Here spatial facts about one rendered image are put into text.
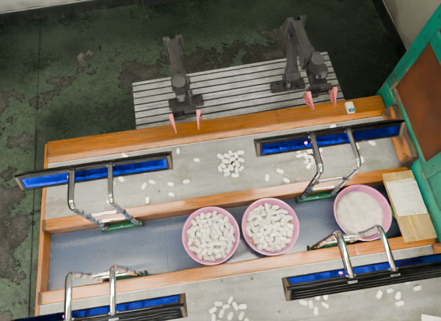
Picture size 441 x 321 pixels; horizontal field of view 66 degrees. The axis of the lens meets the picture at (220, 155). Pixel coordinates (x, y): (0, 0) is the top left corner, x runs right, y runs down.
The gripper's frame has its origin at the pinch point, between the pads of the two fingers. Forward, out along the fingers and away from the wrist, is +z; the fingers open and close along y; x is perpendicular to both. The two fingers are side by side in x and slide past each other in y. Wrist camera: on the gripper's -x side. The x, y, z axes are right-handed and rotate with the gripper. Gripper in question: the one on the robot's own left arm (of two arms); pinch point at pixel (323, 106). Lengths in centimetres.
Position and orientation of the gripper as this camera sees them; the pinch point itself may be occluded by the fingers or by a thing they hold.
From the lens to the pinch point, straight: 156.1
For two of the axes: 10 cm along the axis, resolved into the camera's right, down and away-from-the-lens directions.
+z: 1.7, 9.1, -3.7
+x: 0.2, 3.8, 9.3
